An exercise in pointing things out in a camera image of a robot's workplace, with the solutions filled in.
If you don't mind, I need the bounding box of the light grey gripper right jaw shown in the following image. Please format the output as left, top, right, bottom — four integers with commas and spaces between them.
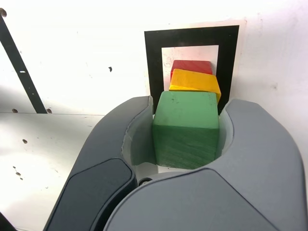
105, 98, 307, 231

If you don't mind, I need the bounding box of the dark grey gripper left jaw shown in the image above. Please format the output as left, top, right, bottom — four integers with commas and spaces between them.
44, 95, 160, 231

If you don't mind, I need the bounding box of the black tape square outline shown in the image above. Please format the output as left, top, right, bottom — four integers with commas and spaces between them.
144, 25, 240, 113

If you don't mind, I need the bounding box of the black tape strip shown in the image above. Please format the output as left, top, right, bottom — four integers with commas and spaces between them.
0, 14, 48, 114

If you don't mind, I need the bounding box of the yellow cube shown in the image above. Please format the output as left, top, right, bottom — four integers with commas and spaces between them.
168, 68, 221, 105

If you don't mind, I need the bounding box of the red cube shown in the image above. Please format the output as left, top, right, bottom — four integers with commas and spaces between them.
171, 60, 213, 76

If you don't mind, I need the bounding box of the green cube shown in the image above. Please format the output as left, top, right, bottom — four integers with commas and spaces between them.
152, 91, 221, 170

